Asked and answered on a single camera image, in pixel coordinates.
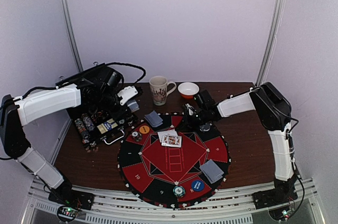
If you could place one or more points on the ace of diamonds card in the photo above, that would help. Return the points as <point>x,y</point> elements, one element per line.
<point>161,134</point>

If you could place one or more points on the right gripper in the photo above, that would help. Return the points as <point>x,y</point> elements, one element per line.
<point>191,115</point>

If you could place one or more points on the clear dealer button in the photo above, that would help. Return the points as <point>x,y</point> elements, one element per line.
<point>205,127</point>

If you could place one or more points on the beige patterned mug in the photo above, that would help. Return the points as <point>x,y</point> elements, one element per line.
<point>160,88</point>

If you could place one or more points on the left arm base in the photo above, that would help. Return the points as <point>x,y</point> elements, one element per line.
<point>72,202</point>

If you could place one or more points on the poker chip stack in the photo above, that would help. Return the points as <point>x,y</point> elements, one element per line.
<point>136,136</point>
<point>179,191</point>

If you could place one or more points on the orange big blind button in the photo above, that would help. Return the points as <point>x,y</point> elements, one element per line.
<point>144,129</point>

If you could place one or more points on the boxed card deck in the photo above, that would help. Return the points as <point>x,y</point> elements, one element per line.
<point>107,126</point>

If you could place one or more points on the left aluminium frame post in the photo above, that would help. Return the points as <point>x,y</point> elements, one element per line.
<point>71,36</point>

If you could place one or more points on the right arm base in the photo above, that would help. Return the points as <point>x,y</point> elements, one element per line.
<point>282,203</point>

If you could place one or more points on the blue playing card deck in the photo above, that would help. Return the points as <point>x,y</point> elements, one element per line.
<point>133,105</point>

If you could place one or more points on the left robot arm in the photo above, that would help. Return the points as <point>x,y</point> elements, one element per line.
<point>20,111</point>

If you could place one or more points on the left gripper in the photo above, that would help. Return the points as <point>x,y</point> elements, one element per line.
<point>119,115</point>

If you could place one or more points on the black poker chip case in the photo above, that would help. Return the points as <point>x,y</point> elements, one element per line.
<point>94,83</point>

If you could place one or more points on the aluminium frame post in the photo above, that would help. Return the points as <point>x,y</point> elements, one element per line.
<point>271,42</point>
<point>71,36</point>

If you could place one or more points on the blue small blind button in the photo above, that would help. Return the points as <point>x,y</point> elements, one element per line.
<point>197,185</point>

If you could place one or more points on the white orange bowl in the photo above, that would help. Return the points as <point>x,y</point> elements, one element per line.
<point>187,90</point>

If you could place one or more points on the round poker mat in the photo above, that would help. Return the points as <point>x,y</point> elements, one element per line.
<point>151,170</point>

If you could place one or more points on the right aluminium frame post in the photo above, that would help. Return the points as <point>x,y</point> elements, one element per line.
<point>271,42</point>

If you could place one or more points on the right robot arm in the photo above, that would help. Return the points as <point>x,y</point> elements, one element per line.
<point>274,112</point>

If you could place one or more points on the king of diamonds card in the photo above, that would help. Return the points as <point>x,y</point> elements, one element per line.
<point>171,141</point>

